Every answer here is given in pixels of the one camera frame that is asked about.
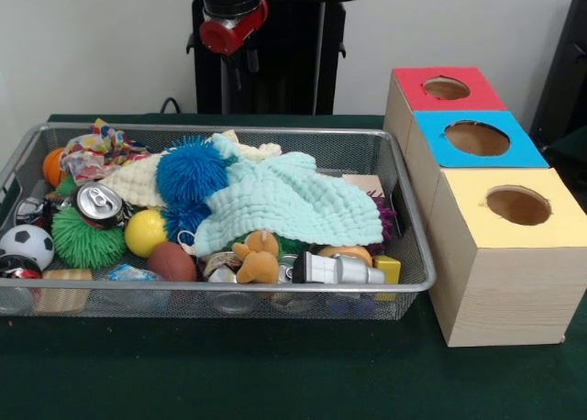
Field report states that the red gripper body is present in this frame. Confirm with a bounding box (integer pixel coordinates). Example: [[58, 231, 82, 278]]
[[199, 0, 270, 57]]

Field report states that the blue spiky rubber ball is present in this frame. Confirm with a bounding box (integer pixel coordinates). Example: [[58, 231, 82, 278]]
[[155, 135, 230, 196]]

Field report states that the light blue waffle cloth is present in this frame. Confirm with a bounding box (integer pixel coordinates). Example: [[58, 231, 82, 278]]
[[194, 133, 384, 259]]

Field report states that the silver drink can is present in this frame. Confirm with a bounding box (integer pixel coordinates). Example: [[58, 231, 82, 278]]
[[72, 181, 127, 231]]

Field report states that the shallow clear mesh bin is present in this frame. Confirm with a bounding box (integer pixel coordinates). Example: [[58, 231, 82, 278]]
[[0, 121, 437, 323]]

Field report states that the wooden box with three holes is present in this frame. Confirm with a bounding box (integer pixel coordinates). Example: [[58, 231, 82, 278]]
[[383, 66, 587, 348]]

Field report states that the cream knitted cloth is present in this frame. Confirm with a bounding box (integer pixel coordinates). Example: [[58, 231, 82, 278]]
[[98, 142, 283, 208]]

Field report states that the colourful patterned cloth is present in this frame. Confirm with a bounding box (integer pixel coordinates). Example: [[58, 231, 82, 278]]
[[59, 118, 152, 185]]

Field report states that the smooth yellow ball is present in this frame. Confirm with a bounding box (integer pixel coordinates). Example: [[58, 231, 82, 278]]
[[124, 209, 169, 259]]

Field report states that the tan plush animal toy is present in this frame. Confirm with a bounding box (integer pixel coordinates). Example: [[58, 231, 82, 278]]
[[231, 230, 281, 284]]

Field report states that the small brown toy football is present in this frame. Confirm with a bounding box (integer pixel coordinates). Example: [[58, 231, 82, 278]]
[[146, 241, 198, 282]]

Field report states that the small black-white soccer ball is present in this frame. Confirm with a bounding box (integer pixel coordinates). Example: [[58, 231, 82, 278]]
[[0, 224, 56, 271]]

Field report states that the dark green table cloth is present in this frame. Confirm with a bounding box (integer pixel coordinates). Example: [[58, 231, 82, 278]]
[[0, 112, 587, 420]]

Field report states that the black equipment case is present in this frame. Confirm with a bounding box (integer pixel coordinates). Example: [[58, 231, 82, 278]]
[[529, 0, 587, 164]]

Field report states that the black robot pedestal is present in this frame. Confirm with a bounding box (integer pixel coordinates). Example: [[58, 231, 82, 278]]
[[176, 0, 371, 116]]

